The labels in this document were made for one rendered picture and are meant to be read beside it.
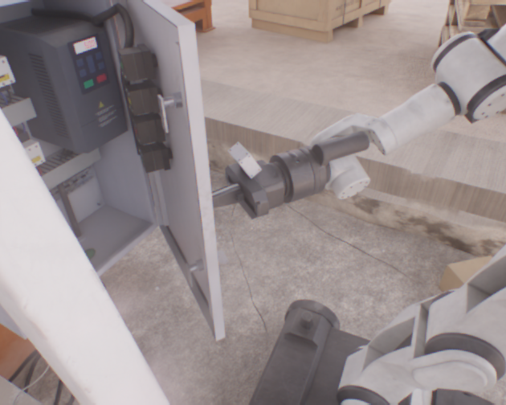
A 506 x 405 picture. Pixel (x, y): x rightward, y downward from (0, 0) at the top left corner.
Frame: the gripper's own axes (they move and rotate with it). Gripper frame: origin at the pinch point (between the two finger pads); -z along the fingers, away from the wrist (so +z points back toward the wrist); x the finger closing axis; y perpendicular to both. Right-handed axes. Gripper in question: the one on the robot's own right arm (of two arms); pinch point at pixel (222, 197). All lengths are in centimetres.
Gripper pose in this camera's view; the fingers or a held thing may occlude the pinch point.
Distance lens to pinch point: 68.0
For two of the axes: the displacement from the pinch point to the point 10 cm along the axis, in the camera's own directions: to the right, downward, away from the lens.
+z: 8.9, -2.9, 3.5
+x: 4.5, 5.4, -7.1
